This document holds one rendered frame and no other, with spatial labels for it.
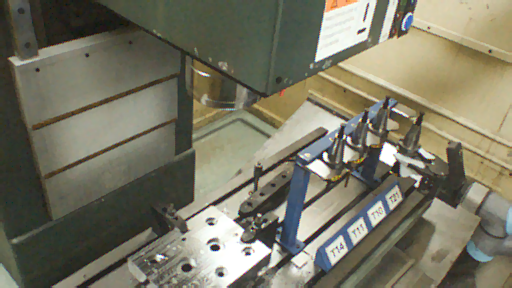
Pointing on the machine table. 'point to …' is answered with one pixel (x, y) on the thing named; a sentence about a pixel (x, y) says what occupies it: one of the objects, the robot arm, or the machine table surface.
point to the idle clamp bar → (265, 195)
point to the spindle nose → (216, 88)
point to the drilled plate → (204, 241)
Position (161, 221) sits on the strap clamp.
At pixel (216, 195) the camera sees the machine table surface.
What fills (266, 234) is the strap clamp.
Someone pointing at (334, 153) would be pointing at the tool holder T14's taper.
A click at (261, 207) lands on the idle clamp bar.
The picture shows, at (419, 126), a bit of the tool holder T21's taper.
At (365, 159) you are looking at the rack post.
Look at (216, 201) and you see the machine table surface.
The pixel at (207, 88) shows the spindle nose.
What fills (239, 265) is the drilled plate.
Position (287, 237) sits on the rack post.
